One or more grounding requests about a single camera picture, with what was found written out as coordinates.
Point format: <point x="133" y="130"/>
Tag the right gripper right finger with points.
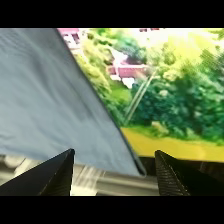
<point x="180" y="176"/>

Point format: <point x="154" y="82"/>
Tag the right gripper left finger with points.
<point x="50" y="176"/>

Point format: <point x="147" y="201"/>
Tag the blue-grey T-shirt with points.
<point x="43" y="100"/>

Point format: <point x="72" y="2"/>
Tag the silver frame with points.
<point x="100" y="183"/>

